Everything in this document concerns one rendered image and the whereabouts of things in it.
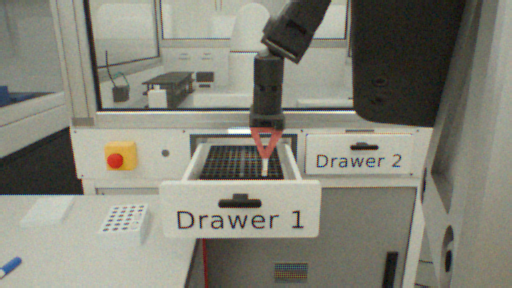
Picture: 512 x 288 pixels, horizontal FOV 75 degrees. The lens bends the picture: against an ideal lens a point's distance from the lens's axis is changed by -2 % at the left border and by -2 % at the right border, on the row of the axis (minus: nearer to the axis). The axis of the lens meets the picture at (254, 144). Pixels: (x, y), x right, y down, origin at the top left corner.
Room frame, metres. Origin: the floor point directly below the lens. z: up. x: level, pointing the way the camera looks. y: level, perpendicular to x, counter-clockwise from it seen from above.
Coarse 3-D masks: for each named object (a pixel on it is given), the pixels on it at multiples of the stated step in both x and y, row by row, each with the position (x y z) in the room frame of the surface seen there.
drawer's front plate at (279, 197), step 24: (168, 192) 0.55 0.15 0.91; (192, 192) 0.55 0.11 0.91; (216, 192) 0.55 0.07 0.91; (240, 192) 0.56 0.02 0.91; (264, 192) 0.56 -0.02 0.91; (288, 192) 0.56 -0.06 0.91; (312, 192) 0.56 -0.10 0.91; (168, 216) 0.55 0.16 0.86; (240, 216) 0.55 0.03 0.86; (264, 216) 0.56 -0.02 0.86; (288, 216) 0.56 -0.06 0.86; (312, 216) 0.56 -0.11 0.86
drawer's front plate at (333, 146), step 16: (320, 144) 0.87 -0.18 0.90; (336, 144) 0.87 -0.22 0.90; (352, 144) 0.87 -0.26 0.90; (368, 144) 0.87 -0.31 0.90; (384, 144) 0.87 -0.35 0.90; (400, 144) 0.87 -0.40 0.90; (320, 160) 0.87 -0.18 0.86; (336, 160) 0.87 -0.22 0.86; (368, 160) 0.87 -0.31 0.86; (384, 160) 0.87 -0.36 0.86; (400, 160) 0.87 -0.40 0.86
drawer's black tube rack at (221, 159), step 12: (216, 156) 0.79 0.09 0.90; (228, 156) 0.79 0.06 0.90; (240, 156) 0.79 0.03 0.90; (252, 156) 0.79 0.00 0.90; (276, 156) 0.79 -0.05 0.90; (204, 168) 0.70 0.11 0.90; (216, 168) 0.70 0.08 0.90; (228, 168) 0.70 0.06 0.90; (240, 168) 0.70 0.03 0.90; (252, 168) 0.71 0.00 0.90; (276, 168) 0.70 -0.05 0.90; (204, 180) 0.70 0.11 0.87; (216, 180) 0.70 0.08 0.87
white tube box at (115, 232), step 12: (132, 204) 0.73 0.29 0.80; (144, 204) 0.73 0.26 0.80; (108, 216) 0.67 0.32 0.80; (120, 216) 0.68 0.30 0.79; (132, 216) 0.67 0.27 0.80; (144, 216) 0.68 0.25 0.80; (108, 228) 0.62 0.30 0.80; (120, 228) 0.62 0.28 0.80; (144, 228) 0.66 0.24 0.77; (108, 240) 0.60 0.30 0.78; (120, 240) 0.61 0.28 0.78; (132, 240) 0.61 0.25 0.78
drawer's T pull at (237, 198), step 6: (234, 198) 0.53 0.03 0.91; (240, 198) 0.53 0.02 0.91; (246, 198) 0.53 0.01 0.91; (222, 204) 0.52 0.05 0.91; (228, 204) 0.52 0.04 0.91; (234, 204) 0.52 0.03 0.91; (240, 204) 0.52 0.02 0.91; (246, 204) 0.52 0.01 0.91; (252, 204) 0.52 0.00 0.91; (258, 204) 0.52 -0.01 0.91
